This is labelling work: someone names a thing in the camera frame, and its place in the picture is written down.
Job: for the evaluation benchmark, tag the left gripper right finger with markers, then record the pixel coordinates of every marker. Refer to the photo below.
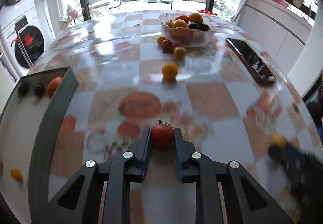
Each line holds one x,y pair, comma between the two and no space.
225,192

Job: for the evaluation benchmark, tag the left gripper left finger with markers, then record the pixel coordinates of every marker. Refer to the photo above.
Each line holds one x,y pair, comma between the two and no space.
100,191

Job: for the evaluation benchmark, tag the yellow-orange mandarin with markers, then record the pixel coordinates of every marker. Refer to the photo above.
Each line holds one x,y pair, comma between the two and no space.
277,140

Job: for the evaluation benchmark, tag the yellow-green kiwi fruit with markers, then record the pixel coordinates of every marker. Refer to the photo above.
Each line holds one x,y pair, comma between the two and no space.
17,175

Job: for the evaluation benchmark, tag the red tomato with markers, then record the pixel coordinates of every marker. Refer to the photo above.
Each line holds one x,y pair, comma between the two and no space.
162,135

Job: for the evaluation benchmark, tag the dark plum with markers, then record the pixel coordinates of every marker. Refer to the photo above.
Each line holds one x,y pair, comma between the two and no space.
23,89
39,90

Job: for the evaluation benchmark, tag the large orange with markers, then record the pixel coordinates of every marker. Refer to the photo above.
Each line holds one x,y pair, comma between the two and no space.
52,86

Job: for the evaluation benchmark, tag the small orange mandarin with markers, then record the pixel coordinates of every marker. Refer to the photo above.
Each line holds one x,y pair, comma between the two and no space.
169,71

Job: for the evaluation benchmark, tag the green grey tray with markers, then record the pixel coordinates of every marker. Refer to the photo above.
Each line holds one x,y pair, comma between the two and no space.
29,129

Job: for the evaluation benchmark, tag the black smartphone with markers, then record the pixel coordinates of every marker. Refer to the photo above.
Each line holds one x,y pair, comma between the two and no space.
257,68

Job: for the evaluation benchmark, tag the white cabinet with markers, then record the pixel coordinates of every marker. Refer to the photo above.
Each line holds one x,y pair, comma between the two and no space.
279,31

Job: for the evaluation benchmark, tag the small yellow fruit near bowl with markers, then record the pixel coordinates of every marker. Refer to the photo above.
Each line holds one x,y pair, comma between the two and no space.
179,53

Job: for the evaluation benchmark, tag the washing machine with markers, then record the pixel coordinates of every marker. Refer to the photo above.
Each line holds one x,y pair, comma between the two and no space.
25,35

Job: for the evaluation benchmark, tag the red fruit near bowl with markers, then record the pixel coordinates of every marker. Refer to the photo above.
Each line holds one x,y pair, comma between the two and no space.
167,45

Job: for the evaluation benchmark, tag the glass fruit bowl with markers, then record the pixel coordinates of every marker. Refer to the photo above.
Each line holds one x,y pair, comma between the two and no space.
189,38

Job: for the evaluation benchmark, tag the mandarin beside bowl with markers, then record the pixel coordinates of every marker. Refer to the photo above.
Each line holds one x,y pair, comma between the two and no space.
160,40

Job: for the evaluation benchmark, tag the red plastic bucket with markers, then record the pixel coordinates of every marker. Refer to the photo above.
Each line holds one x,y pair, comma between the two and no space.
207,12

